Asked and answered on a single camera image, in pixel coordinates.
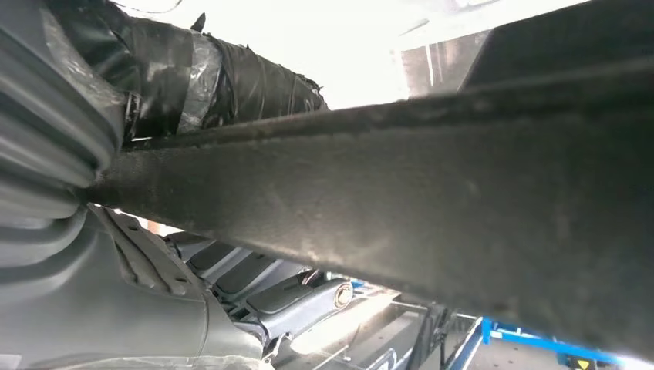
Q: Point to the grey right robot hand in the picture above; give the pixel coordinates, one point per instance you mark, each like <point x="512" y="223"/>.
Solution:
<point x="128" y="327"/>

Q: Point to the blue metal frame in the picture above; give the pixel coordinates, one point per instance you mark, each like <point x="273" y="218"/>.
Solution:
<point x="536" y="342"/>

